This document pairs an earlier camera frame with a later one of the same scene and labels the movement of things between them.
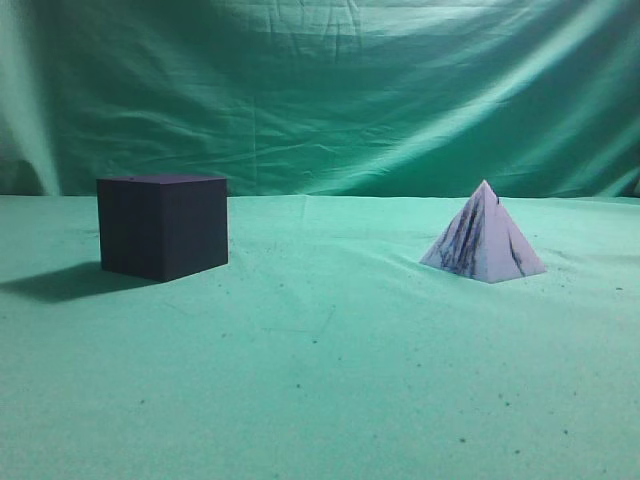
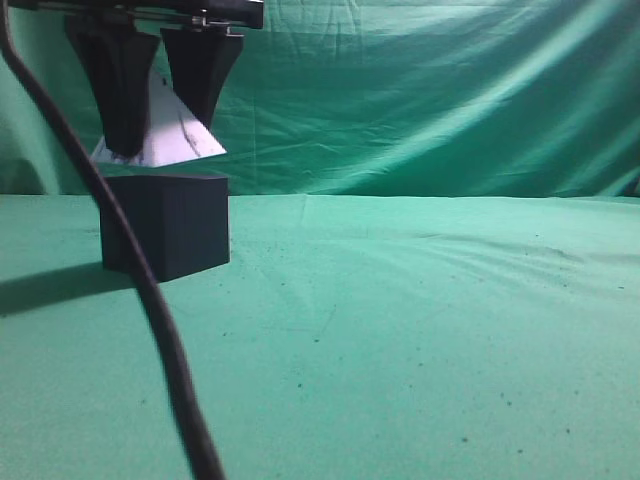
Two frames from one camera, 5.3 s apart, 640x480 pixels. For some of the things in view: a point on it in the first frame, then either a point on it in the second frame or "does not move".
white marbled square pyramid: (483, 243) → (174, 133)
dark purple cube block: (162, 227) does not move
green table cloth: (323, 349) does not move
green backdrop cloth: (323, 98) does not move
